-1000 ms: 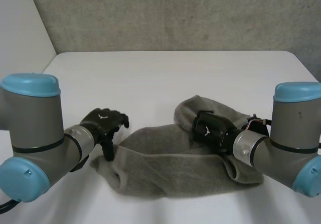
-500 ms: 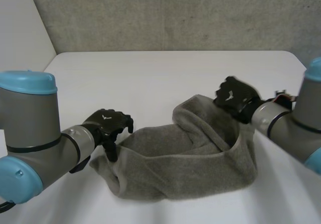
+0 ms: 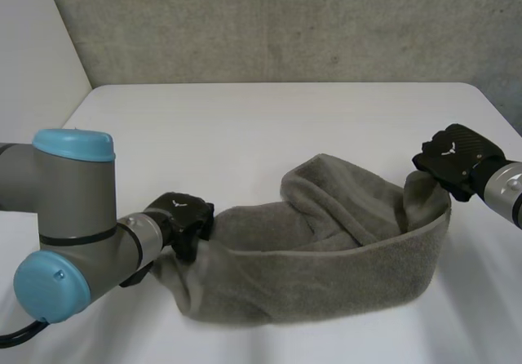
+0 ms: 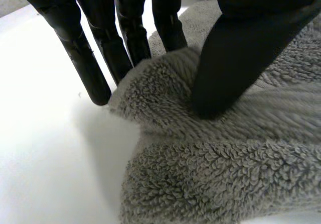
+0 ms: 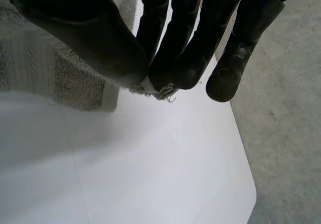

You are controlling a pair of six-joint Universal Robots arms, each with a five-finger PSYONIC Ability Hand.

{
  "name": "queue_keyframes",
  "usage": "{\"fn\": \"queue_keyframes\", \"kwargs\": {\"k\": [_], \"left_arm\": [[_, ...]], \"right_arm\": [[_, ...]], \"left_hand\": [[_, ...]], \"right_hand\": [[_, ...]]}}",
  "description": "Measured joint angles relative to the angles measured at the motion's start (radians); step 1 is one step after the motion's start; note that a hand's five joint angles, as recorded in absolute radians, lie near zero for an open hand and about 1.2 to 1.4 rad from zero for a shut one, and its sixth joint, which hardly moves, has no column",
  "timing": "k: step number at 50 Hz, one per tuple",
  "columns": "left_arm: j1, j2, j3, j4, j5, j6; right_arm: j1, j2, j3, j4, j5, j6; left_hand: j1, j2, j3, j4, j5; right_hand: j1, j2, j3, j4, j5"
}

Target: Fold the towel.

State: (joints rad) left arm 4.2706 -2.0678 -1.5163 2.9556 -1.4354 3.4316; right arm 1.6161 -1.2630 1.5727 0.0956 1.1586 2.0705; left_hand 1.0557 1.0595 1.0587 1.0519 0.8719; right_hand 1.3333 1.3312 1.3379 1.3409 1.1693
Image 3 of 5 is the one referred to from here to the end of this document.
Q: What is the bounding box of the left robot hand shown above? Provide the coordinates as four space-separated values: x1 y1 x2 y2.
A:
144 192 215 264

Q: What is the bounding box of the grey towel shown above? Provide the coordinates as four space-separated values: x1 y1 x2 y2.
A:
149 152 453 325

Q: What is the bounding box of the black cable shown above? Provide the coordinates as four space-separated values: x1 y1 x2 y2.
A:
0 316 52 344

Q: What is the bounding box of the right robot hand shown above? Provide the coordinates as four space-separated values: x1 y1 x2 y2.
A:
411 123 507 202

